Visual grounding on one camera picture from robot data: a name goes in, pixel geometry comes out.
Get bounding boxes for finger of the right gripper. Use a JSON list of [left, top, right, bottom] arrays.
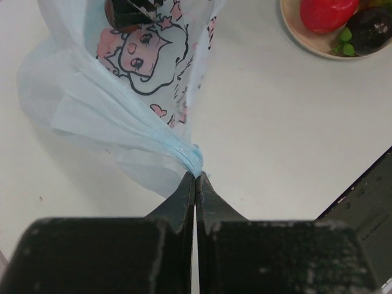
[[124, 0, 164, 25]]

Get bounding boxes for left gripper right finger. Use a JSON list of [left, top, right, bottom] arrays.
[[195, 174, 380, 293]]

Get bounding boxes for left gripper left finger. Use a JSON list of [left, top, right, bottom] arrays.
[[1, 173, 195, 293]]

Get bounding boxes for light blue plastic bag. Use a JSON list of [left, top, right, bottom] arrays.
[[17, 1, 224, 197]]

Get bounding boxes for fake red strawberry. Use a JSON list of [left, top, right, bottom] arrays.
[[300, 0, 360, 34]]

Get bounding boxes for round beige ceramic plate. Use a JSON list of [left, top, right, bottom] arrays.
[[279, 1, 391, 61]]

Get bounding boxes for fake dark purple plum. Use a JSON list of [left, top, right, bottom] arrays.
[[333, 7, 391, 57]]

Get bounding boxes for fake dark red fruit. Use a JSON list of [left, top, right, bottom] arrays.
[[104, 0, 141, 34]]

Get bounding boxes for fake yellow banana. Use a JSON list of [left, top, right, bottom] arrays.
[[358, 0, 391, 10]]

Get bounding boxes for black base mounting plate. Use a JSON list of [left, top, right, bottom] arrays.
[[317, 149, 391, 288]]

